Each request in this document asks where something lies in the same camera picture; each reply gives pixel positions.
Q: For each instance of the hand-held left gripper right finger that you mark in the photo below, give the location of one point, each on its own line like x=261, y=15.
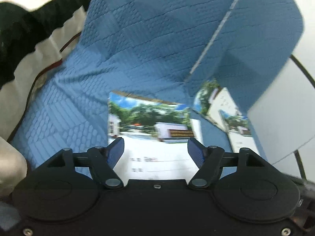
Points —
x=196, y=152

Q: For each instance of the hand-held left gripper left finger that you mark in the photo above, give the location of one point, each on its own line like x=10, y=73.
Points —
x=115, y=152

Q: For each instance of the photo cover booklet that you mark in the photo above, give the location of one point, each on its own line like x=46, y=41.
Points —
x=157, y=152
x=241, y=137
x=221, y=103

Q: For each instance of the cream cloth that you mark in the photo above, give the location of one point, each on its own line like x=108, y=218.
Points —
x=14, y=103

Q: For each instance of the blue quilted cushion cover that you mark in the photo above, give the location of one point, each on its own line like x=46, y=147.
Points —
x=147, y=41

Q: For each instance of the grey cloth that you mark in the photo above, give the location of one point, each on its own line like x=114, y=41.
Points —
x=7, y=213

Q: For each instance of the orange black white striped blanket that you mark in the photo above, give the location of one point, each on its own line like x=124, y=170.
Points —
x=29, y=24

